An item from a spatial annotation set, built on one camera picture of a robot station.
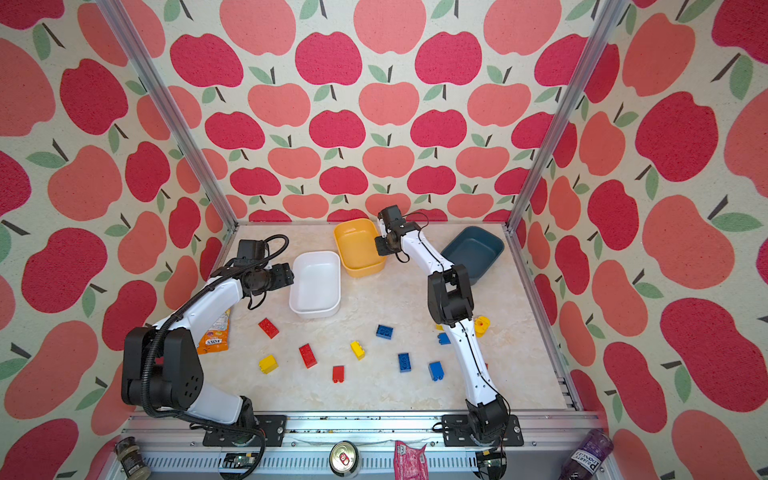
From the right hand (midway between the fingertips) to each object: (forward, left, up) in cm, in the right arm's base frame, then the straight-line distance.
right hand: (389, 245), depth 107 cm
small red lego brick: (-46, +10, -4) cm, 47 cm away
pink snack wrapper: (-64, -11, -4) cm, 65 cm away
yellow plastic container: (+1, +12, -4) cm, 13 cm away
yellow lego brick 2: (-39, +5, -4) cm, 39 cm away
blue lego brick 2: (-40, -8, -6) cm, 41 cm away
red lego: (-34, +35, -5) cm, 49 cm away
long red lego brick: (-42, +20, -4) cm, 46 cm away
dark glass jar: (-70, +53, -1) cm, 88 cm away
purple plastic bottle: (-59, -52, -1) cm, 78 cm away
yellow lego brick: (-45, +30, -4) cm, 55 cm away
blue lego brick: (-32, -2, -5) cm, 32 cm away
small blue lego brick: (-31, -20, -6) cm, 38 cm away
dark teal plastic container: (+7, -34, -7) cm, 35 cm away
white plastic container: (-18, +24, -5) cm, 30 cm away
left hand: (-22, +30, +6) cm, 37 cm away
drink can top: (-66, +3, +5) cm, 66 cm away
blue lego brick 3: (-42, -17, -4) cm, 46 cm away
